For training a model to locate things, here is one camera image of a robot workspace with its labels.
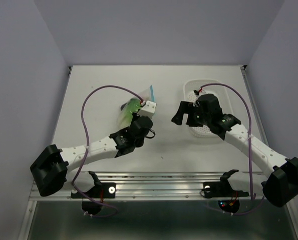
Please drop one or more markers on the aluminium mounting rail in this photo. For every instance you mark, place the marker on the aluminium mounting rail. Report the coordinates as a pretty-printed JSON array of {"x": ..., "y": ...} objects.
[{"x": 152, "y": 186}]

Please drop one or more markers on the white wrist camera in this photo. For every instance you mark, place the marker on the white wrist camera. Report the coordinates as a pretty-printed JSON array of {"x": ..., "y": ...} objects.
[
  {"x": 199, "y": 92},
  {"x": 147, "y": 109}
]

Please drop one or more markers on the white perforated basket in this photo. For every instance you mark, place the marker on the white perforated basket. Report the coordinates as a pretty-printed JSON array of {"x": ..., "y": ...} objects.
[{"x": 219, "y": 91}]

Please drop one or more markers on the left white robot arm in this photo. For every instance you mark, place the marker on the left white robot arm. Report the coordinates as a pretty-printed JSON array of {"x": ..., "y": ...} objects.
[{"x": 56, "y": 167}]

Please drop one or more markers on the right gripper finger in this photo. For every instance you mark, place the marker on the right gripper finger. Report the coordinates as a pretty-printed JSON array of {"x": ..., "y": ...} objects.
[
  {"x": 191, "y": 118},
  {"x": 185, "y": 107}
]

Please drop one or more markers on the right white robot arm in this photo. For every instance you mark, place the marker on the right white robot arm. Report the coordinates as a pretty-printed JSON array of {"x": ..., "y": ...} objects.
[{"x": 278, "y": 182}]

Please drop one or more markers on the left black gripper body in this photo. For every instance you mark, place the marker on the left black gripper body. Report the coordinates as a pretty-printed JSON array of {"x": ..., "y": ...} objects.
[{"x": 139, "y": 143}]

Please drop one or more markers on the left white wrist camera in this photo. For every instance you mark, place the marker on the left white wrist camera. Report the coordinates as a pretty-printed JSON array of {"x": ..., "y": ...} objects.
[{"x": 147, "y": 109}]

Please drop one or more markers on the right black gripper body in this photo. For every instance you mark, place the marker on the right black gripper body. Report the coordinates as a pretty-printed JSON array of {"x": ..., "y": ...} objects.
[{"x": 202, "y": 118}]

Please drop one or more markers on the fake green lettuce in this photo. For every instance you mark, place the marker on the fake green lettuce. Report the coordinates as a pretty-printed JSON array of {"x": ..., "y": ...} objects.
[{"x": 126, "y": 115}]

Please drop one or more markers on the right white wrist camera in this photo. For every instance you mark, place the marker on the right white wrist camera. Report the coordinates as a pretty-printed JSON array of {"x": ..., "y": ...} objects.
[{"x": 199, "y": 92}]

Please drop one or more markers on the clear zip top bag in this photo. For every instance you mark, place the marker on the clear zip top bag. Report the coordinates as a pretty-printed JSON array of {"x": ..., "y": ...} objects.
[{"x": 147, "y": 95}]

